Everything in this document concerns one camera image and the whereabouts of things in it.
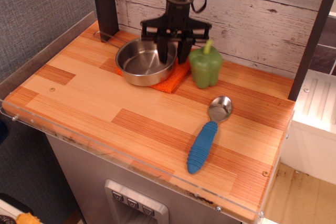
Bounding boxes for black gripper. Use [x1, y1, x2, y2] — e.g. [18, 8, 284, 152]
[141, 0, 212, 64]

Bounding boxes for steel pan with handle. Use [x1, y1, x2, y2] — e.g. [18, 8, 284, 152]
[93, 30, 179, 87]

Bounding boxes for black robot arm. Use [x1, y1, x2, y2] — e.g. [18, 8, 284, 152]
[141, 0, 212, 64]

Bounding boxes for green toy bell pepper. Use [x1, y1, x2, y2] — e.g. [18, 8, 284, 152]
[188, 39, 223, 89]

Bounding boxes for silver dispenser panel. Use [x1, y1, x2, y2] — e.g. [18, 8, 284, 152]
[104, 179, 170, 224]

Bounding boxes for yellow object bottom left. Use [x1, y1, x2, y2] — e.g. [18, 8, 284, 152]
[15, 213, 41, 224]

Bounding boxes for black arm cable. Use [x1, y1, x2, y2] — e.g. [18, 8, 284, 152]
[190, 0, 208, 14]

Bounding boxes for blue handled metal spoon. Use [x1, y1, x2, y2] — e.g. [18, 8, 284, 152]
[187, 96, 233, 174]

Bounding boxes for dark left post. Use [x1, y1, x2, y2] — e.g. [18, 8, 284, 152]
[94, 0, 119, 42]

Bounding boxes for dark post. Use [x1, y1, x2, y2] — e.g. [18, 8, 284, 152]
[94, 0, 119, 42]
[288, 0, 334, 101]

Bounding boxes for dark right post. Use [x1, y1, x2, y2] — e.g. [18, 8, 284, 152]
[288, 0, 334, 101]

